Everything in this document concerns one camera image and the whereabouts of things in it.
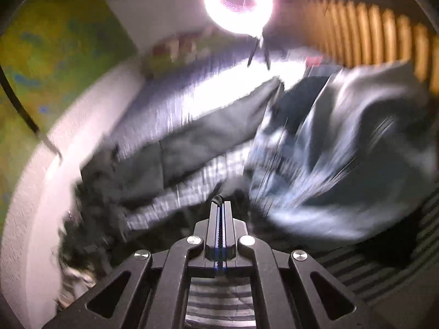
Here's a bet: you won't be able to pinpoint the black wall strip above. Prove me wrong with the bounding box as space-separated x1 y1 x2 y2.
0 67 62 155

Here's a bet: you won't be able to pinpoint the ring light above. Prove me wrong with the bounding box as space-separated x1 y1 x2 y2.
204 0 275 35

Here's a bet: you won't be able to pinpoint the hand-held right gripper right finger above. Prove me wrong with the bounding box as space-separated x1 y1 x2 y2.
223 200 395 329

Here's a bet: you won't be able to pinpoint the folded green patterned blanket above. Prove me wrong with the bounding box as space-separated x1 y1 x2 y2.
142 32 220 76

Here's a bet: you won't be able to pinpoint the black tripod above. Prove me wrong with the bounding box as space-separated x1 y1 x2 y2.
247 32 273 69

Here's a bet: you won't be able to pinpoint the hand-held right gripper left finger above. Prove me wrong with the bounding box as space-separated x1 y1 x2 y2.
41 200 223 329

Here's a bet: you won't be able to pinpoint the black pants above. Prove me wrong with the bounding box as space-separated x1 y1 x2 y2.
113 77 285 209

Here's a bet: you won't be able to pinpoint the wall map poster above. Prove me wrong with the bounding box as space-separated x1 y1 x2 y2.
0 0 138 213

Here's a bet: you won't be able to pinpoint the striped bed sheet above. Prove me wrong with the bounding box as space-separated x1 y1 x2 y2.
113 41 439 329

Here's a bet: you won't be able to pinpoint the wooden bed rail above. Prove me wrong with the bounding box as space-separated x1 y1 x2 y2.
302 0 431 83

